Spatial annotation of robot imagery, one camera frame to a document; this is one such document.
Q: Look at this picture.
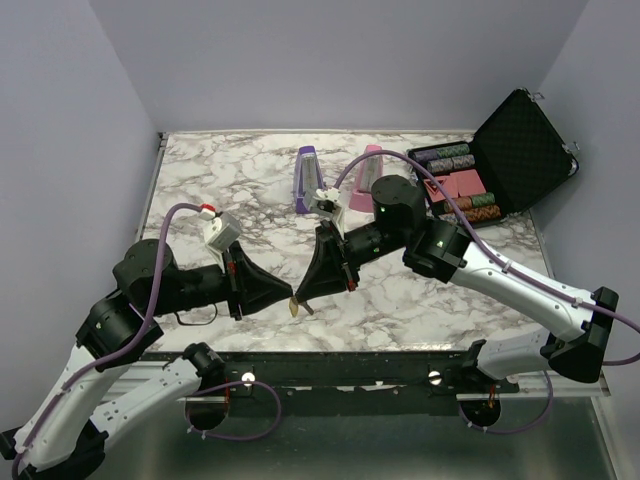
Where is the red-backed card deck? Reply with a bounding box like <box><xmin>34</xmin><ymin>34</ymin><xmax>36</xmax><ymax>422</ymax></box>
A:
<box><xmin>423</xmin><ymin>175</ymin><xmax>459</xmax><ymax>203</ymax></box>

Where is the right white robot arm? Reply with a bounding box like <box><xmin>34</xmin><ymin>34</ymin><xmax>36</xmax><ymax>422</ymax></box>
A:
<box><xmin>289</xmin><ymin>175</ymin><xmax>618</xmax><ymax>392</ymax></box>

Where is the black poker chip case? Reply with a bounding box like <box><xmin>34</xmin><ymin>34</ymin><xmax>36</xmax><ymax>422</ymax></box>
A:
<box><xmin>407</xmin><ymin>88</ymin><xmax>579</xmax><ymax>226</ymax></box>

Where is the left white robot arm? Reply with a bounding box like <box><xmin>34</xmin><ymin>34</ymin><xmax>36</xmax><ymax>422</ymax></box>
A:
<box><xmin>1</xmin><ymin>239</ymin><xmax>292</xmax><ymax>479</ymax></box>

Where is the pink card deck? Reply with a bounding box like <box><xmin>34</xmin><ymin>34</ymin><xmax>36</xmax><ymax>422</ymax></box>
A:
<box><xmin>450</xmin><ymin>169</ymin><xmax>486</xmax><ymax>197</ymax></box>

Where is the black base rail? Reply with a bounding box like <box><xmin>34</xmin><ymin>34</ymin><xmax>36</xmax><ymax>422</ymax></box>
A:
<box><xmin>164</xmin><ymin>349</ymin><xmax>521</xmax><ymax>419</ymax></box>

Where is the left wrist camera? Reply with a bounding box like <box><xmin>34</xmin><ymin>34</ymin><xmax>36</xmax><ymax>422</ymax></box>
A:
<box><xmin>199</xmin><ymin>209</ymin><xmax>242</xmax><ymax>253</ymax></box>

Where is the purple metronome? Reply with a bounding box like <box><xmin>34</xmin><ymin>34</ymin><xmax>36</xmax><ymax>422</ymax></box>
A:
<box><xmin>292</xmin><ymin>145</ymin><xmax>325</xmax><ymax>214</ymax></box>

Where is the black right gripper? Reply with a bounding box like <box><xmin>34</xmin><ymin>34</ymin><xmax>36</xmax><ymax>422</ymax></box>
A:
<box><xmin>296</xmin><ymin>221</ymin><xmax>408</xmax><ymax>303</ymax></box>

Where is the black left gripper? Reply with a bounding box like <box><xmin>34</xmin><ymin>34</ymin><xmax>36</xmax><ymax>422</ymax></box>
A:
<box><xmin>149</xmin><ymin>239</ymin><xmax>296</xmax><ymax>320</ymax></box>

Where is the pink metronome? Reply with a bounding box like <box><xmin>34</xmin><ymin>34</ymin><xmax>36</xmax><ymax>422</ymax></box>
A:
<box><xmin>349</xmin><ymin>155</ymin><xmax>383</xmax><ymax>213</ymax></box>

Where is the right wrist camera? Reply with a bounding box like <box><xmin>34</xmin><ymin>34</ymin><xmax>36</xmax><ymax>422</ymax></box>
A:
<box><xmin>303</xmin><ymin>187</ymin><xmax>345</xmax><ymax>236</ymax></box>

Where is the yellow-capped key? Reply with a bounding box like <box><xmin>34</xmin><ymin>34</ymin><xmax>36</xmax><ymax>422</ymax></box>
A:
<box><xmin>288</xmin><ymin>297</ymin><xmax>299</xmax><ymax>317</ymax></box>

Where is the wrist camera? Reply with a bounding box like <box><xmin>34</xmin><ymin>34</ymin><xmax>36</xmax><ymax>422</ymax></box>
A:
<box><xmin>303</xmin><ymin>187</ymin><xmax>345</xmax><ymax>236</ymax></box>
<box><xmin>199</xmin><ymin>209</ymin><xmax>242</xmax><ymax>253</ymax></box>

